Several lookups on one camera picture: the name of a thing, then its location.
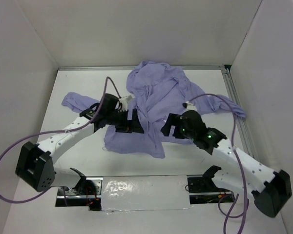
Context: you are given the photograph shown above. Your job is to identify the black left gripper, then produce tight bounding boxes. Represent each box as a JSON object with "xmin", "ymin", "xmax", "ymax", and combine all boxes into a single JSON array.
[{"xmin": 106, "ymin": 108, "xmax": 144, "ymax": 134}]

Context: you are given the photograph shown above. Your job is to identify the lavender zip jacket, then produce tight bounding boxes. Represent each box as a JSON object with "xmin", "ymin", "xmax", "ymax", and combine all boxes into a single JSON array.
[{"xmin": 61, "ymin": 59, "xmax": 247, "ymax": 159}]

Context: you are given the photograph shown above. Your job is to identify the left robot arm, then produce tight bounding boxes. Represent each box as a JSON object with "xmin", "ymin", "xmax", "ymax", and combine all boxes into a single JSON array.
[{"xmin": 15, "ymin": 94, "xmax": 144, "ymax": 195}]

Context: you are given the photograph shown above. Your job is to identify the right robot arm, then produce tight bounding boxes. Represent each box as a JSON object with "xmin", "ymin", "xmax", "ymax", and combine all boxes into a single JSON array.
[{"xmin": 161, "ymin": 110, "xmax": 292, "ymax": 217}]

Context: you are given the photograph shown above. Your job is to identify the white taped front panel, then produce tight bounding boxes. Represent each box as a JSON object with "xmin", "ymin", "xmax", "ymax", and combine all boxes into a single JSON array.
[{"xmin": 101, "ymin": 175, "xmax": 191, "ymax": 212}]

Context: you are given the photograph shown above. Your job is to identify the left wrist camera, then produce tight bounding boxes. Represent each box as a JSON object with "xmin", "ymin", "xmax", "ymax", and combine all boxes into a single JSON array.
[{"xmin": 119, "ymin": 95, "xmax": 133, "ymax": 111}]

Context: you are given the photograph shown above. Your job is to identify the aluminium frame rail back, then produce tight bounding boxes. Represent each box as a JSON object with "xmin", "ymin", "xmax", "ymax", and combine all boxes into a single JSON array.
[{"xmin": 58, "ymin": 65, "xmax": 227, "ymax": 73}]

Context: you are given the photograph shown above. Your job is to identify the aluminium frame rail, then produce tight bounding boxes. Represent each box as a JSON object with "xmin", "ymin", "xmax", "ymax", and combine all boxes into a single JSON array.
[
  {"xmin": 221, "ymin": 65, "xmax": 261, "ymax": 162},
  {"xmin": 58, "ymin": 65, "xmax": 227, "ymax": 73}
]

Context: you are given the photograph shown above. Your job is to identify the aluminium frame rail right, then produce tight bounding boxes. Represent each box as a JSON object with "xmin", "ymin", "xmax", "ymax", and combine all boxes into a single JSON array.
[{"xmin": 221, "ymin": 65, "xmax": 261, "ymax": 162}]

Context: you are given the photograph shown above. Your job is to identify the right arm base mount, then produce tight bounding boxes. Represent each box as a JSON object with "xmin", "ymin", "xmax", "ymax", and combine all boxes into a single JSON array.
[{"xmin": 185, "ymin": 166, "xmax": 234, "ymax": 205}]

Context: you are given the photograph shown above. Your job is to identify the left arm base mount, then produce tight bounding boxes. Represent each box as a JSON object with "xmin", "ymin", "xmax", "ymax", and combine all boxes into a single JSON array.
[{"xmin": 55, "ymin": 168, "xmax": 103, "ymax": 211}]

